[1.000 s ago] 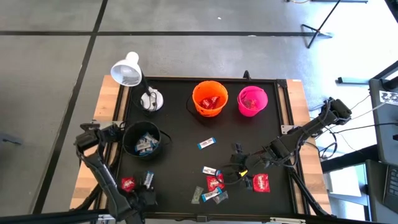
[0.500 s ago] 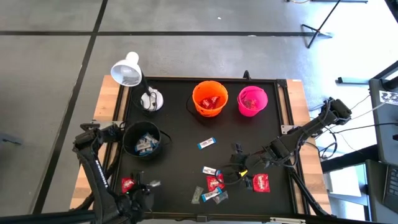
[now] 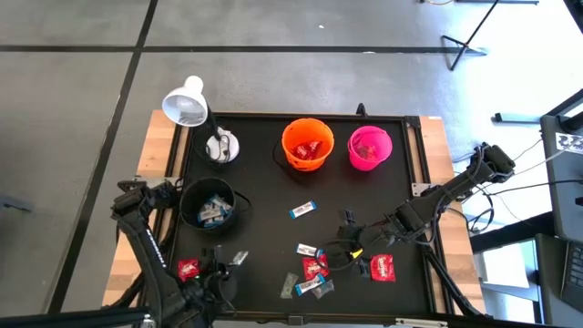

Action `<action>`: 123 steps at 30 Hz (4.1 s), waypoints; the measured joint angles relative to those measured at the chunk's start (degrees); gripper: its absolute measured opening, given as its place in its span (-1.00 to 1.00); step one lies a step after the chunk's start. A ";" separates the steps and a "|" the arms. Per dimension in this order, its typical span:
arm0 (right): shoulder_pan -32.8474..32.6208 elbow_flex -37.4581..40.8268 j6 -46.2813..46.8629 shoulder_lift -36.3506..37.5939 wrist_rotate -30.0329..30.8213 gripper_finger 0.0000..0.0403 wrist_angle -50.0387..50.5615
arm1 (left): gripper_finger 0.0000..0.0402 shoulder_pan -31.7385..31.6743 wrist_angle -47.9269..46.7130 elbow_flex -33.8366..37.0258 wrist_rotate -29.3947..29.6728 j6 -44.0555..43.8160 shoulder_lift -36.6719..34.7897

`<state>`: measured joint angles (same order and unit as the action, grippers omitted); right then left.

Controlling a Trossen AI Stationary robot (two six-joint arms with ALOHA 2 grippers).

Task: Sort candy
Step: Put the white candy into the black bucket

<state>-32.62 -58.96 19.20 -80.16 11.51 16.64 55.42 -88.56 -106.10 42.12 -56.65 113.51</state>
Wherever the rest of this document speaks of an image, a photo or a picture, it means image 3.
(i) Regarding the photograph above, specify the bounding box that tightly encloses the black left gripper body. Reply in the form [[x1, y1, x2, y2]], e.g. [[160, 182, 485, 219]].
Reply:
[[184, 266, 238, 315]]

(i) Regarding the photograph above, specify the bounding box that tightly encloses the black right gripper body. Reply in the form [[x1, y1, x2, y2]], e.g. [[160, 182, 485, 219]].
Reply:
[[343, 209, 402, 279]]

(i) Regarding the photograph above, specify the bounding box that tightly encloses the clear grey gummy pack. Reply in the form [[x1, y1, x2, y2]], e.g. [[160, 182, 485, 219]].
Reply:
[[312, 279, 335, 301]]

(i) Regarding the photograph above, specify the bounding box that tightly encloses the black plastic bucket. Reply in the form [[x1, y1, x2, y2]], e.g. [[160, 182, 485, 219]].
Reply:
[[179, 176, 253, 234]]

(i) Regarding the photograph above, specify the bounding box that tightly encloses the clear green gummy pack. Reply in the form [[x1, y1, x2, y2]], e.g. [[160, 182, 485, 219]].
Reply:
[[279, 272, 300, 301]]

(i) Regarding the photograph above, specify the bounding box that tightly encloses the black table mat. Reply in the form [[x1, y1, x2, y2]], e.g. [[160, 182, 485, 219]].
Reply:
[[161, 113, 432, 315]]

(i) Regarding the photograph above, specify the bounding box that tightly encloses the pink plastic bucket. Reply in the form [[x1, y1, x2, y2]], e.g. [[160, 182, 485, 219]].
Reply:
[[346, 125, 394, 173]]

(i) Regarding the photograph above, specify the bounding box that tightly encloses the orange pumpkin face bucket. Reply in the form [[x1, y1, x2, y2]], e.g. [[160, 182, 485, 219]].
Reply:
[[271, 118, 336, 177]]

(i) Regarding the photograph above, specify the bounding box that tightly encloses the black floor beam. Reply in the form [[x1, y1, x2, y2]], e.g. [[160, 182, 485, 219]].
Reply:
[[468, 211, 557, 254]]

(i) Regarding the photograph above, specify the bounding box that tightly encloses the white desk lamp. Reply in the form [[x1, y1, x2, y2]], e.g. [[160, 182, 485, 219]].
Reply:
[[160, 75, 240, 165]]

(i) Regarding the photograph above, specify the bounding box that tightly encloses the black stand foot bar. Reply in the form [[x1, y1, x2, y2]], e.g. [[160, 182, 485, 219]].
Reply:
[[490, 112, 543, 125]]

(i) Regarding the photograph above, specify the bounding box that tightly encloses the dark desk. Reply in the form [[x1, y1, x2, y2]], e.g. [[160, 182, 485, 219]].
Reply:
[[535, 232, 583, 327]]

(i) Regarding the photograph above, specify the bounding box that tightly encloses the grey desk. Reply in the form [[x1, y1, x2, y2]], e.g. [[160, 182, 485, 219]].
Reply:
[[539, 88, 583, 242]]

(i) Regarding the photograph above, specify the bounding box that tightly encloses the grey floor object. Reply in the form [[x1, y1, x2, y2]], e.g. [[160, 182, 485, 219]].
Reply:
[[0, 193, 36, 214]]

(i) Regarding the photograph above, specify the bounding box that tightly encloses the black keyboard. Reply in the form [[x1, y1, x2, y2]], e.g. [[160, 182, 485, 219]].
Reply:
[[560, 241, 583, 313]]

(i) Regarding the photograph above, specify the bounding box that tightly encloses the black tripod stand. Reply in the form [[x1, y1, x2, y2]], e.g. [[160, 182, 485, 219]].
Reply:
[[439, 0, 502, 73]]

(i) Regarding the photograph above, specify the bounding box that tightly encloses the printed paper tag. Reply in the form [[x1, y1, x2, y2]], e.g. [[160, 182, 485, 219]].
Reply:
[[554, 131, 583, 156]]

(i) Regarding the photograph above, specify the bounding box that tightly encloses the black frame brace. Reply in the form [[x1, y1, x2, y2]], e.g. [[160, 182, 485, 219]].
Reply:
[[421, 241, 484, 318], [102, 272, 147, 311]]

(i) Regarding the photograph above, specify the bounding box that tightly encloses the black frame beam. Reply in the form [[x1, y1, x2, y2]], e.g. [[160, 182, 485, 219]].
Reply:
[[0, 305, 583, 328]]

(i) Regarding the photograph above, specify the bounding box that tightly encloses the black desk cable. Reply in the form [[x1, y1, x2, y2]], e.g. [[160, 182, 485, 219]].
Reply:
[[489, 178, 583, 196]]

